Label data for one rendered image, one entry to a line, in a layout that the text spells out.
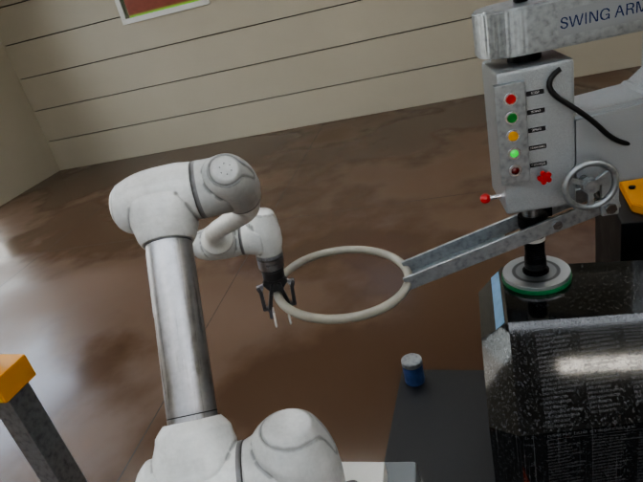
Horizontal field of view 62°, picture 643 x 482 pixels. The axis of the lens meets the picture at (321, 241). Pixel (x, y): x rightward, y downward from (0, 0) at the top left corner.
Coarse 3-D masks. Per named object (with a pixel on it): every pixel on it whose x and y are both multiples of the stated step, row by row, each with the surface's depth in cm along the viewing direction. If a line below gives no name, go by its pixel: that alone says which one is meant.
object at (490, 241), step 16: (576, 192) 171; (560, 208) 174; (608, 208) 158; (496, 224) 178; (512, 224) 178; (544, 224) 165; (560, 224) 164; (576, 224) 164; (464, 240) 182; (480, 240) 182; (496, 240) 170; (512, 240) 169; (528, 240) 168; (416, 256) 187; (432, 256) 186; (448, 256) 185; (464, 256) 173; (480, 256) 172; (416, 272) 178; (432, 272) 176; (448, 272) 176
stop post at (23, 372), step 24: (0, 360) 155; (24, 360) 155; (0, 384) 147; (24, 384) 154; (0, 408) 154; (24, 408) 156; (24, 432) 157; (48, 432) 163; (48, 456) 162; (72, 456) 171; (48, 480) 167; (72, 480) 170
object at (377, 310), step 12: (312, 252) 206; (324, 252) 206; (336, 252) 207; (348, 252) 207; (360, 252) 206; (372, 252) 203; (384, 252) 199; (300, 264) 202; (396, 264) 194; (408, 288) 176; (276, 300) 181; (396, 300) 171; (288, 312) 174; (300, 312) 171; (360, 312) 166; (372, 312) 167; (384, 312) 169
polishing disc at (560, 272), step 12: (516, 264) 185; (552, 264) 181; (564, 264) 179; (504, 276) 180; (516, 276) 179; (528, 276) 177; (552, 276) 174; (564, 276) 173; (528, 288) 172; (540, 288) 170; (552, 288) 170
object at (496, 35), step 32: (512, 0) 151; (544, 0) 135; (576, 0) 132; (608, 0) 132; (640, 0) 131; (480, 32) 143; (512, 32) 137; (544, 32) 136; (576, 32) 136; (608, 32) 135
